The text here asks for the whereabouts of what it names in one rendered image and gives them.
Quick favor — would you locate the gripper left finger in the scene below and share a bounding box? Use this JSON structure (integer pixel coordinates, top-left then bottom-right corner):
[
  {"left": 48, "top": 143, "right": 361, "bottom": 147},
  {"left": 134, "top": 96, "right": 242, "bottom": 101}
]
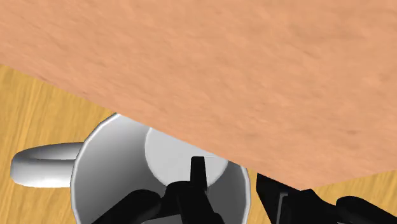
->
[{"left": 92, "top": 156, "right": 226, "bottom": 224}]

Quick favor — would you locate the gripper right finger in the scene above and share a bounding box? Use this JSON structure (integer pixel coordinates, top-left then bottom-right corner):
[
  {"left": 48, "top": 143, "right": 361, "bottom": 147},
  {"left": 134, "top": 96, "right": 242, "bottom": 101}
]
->
[{"left": 255, "top": 173, "right": 397, "bottom": 224}]

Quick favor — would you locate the white mug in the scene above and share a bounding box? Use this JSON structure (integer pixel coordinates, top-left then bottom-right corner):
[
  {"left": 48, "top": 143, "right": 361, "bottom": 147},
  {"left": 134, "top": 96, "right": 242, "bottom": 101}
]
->
[{"left": 10, "top": 113, "right": 252, "bottom": 224}]

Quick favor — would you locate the light brown wooden panel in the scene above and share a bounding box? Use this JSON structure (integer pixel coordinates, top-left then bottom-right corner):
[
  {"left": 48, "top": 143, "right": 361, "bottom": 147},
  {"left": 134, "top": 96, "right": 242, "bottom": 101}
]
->
[{"left": 0, "top": 0, "right": 397, "bottom": 191}]

